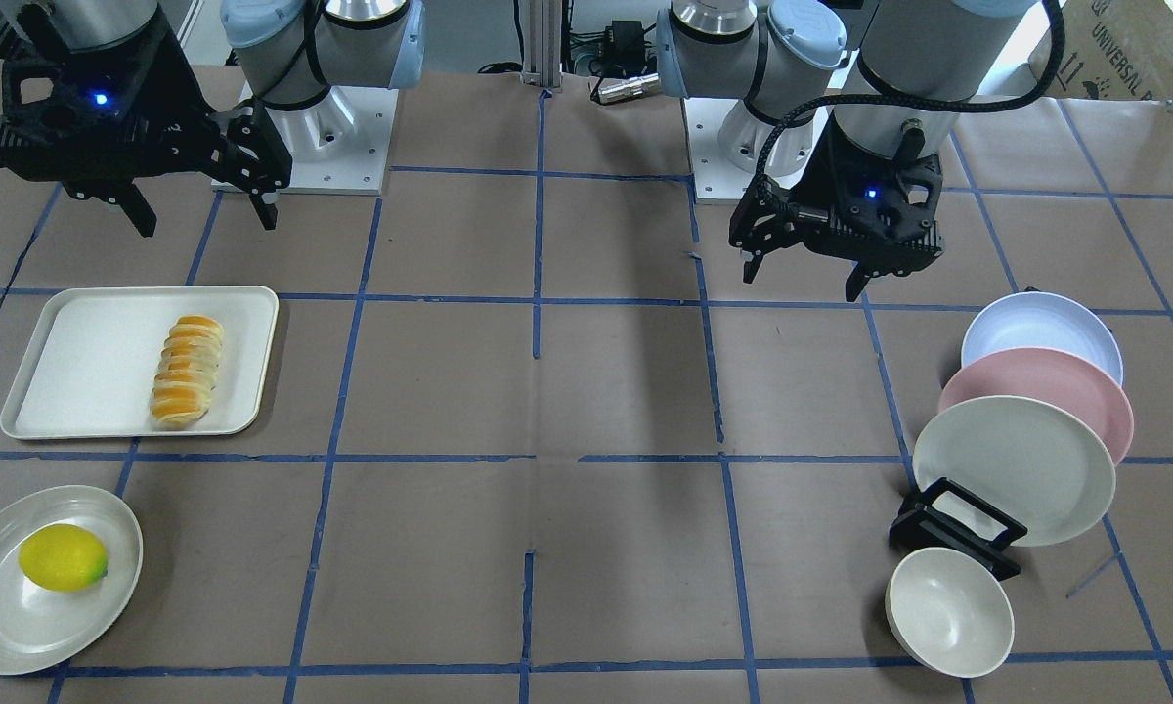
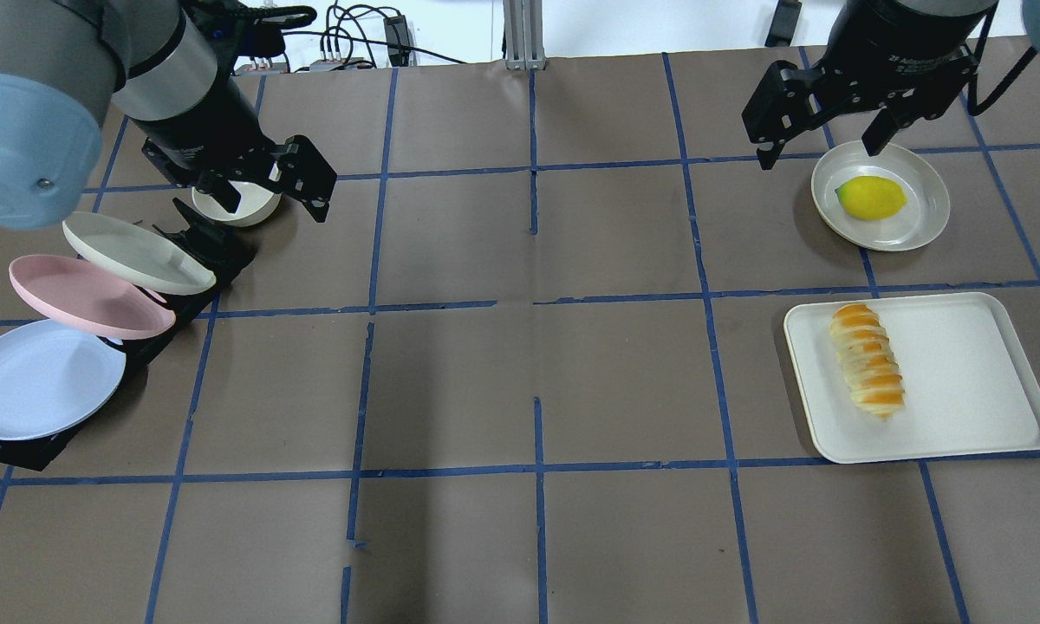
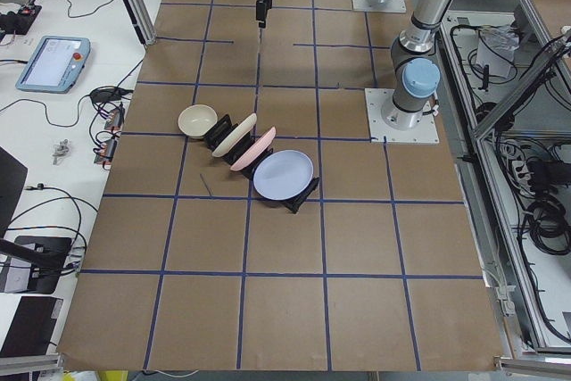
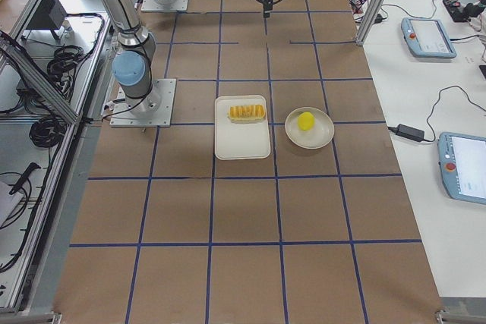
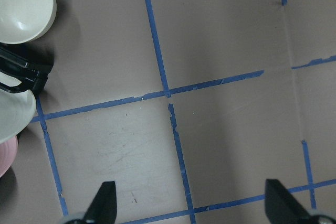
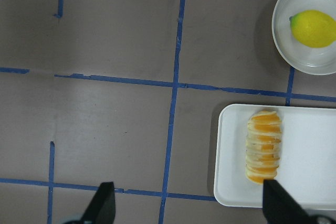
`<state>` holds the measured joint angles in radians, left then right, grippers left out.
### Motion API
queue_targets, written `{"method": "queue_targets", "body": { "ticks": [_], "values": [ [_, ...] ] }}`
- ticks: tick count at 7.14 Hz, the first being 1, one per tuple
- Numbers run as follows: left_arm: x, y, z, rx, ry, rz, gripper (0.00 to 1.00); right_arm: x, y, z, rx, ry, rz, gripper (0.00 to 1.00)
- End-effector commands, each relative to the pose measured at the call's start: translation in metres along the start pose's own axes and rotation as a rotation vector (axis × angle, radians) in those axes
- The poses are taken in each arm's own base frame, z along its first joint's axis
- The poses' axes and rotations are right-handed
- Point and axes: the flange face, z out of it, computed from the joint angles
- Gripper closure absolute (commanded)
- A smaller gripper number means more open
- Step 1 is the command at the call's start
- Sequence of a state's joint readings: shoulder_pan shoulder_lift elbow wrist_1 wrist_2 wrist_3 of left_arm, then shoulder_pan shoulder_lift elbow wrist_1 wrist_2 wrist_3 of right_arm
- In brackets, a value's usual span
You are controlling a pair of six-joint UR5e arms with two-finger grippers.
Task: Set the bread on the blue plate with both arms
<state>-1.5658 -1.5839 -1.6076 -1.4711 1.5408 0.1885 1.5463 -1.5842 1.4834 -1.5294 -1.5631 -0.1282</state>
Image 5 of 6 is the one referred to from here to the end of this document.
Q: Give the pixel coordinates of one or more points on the cream plate in rack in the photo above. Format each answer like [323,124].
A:
[17,110]

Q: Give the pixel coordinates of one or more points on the black dish rack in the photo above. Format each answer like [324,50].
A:
[28,64]

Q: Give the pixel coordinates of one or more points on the cream bowl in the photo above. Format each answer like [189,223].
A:
[26,20]

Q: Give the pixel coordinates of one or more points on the pink plate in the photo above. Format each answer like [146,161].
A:
[8,154]

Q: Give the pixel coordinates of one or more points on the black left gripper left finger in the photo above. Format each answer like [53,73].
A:
[103,208]

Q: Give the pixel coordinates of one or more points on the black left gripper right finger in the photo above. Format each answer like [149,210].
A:
[281,207]

